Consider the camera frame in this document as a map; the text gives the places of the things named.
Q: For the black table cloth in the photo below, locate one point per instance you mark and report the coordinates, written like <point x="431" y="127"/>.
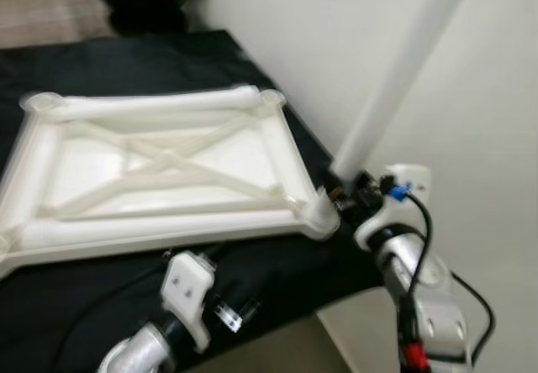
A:
<point x="277" y="272"/>

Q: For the white plastic table top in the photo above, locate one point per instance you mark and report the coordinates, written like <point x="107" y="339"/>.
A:
<point x="252" y="154"/>

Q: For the black round tub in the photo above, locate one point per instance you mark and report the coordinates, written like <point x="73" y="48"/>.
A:
<point x="151" y="3"/>

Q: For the beige cloth cover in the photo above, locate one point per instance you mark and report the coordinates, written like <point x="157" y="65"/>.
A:
<point x="50" y="20"/>

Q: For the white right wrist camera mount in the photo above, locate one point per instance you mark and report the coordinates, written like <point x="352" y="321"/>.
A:
<point x="408" y="180"/>

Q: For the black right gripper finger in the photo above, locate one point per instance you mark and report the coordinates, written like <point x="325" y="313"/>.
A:
<point x="340" y="198"/>

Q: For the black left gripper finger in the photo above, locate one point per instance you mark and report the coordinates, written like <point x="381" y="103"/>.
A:
<point x="212" y="253"/>
<point x="250" y="310"/>

